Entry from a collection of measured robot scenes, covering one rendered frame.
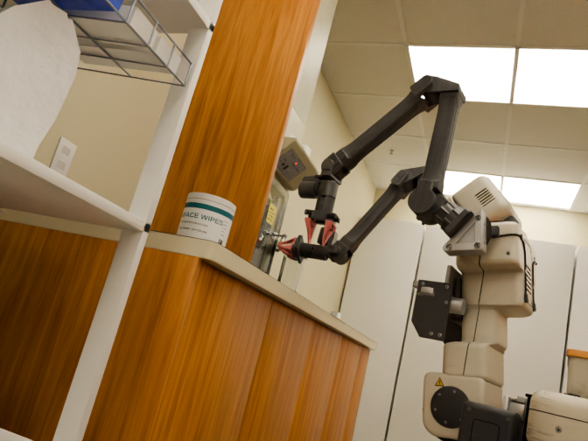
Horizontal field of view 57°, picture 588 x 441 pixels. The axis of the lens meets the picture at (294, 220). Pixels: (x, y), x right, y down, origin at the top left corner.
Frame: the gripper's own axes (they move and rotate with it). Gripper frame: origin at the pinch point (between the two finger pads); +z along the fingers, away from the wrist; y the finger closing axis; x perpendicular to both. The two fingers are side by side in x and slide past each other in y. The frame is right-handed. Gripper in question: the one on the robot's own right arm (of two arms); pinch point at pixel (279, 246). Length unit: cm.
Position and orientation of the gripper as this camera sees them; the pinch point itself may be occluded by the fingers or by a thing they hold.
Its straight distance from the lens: 212.0
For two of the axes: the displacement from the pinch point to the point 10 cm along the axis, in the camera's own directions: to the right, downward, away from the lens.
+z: -9.3, -1.3, 3.5
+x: -3.3, 6.9, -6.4
